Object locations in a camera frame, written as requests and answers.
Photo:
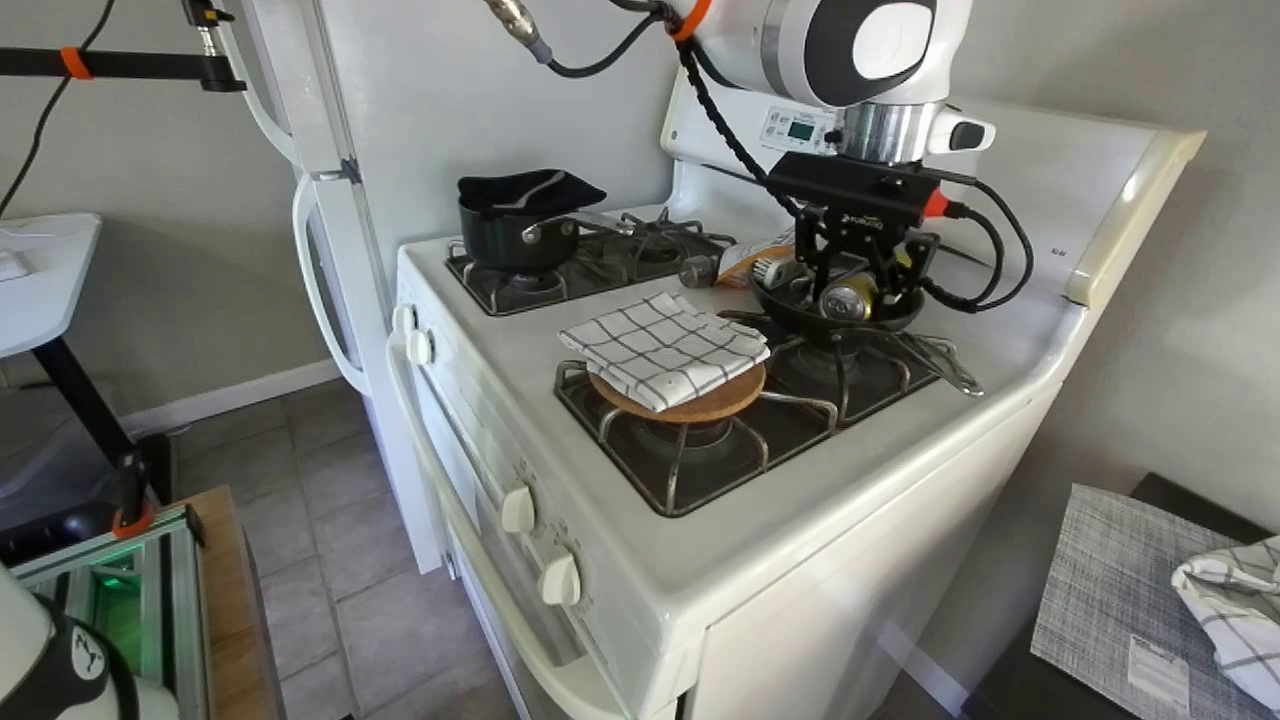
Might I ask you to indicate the white gas stove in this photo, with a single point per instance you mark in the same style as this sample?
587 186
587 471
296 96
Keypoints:
801 532

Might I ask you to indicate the folded white checkered cloth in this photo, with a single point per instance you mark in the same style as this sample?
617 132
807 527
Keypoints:
667 350

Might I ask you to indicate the aluminium cart frame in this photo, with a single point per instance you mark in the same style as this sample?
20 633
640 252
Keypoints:
181 603

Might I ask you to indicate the white and black device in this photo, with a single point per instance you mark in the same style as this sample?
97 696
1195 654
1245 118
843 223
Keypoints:
55 667

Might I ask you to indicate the orange tape strip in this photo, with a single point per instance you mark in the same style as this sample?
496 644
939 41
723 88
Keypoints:
79 67
694 16

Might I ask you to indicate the red clamp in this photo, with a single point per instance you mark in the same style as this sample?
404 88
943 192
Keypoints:
135 501

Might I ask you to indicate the black cooking pot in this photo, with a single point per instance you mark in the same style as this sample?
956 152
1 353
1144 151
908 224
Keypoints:
514 241

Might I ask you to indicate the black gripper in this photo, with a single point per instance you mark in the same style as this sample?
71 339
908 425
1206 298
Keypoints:
863 241

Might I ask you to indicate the crumpled white checkered cloth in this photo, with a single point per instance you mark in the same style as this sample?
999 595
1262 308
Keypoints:
1241 615

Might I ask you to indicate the round cork trivet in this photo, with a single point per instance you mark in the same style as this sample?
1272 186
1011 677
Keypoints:
713 404

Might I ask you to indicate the white refrigerator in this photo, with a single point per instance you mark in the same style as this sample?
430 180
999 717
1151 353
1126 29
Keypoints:
505 121

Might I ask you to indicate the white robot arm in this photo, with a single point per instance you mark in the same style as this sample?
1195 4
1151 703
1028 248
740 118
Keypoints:
801 46

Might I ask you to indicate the grey grid cutting mat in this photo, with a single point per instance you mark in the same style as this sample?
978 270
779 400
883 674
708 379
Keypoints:
1104 603

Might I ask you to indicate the metal spoon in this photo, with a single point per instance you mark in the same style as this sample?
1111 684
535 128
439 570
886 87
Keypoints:
539 196

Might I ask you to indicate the black side table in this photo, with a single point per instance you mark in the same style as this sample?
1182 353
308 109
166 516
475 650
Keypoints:
1015 682

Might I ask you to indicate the black boom bar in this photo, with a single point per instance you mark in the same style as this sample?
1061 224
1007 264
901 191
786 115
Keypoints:
147 67

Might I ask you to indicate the white stove knob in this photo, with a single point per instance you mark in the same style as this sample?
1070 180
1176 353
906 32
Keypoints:
421 344
562 578
516 511
404 323

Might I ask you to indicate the black frying pan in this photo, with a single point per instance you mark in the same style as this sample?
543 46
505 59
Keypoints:
801 323

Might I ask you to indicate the white folding table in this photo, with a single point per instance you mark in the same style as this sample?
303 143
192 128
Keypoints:
40 281

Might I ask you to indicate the wooden board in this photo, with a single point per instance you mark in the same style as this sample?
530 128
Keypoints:
242 626

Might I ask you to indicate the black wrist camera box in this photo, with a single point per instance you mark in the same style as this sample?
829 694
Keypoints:
854 180

